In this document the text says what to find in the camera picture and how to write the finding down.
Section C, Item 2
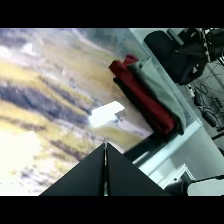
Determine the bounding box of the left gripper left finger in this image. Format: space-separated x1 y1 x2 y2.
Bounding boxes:
39 142 107 197

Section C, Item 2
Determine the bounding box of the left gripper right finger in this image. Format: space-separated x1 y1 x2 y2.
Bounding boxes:
105 142 172 197

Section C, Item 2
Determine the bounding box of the grey-green garment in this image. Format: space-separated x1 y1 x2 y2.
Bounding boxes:
127 57 188 135

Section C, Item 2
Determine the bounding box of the red T-shirt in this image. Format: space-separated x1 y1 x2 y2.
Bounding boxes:
108 54 178 137

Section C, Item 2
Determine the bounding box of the black office chair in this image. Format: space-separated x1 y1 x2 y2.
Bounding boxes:
143 28 209 87

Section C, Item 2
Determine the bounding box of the silver frame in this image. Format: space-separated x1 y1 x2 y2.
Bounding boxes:
132 119 224 192

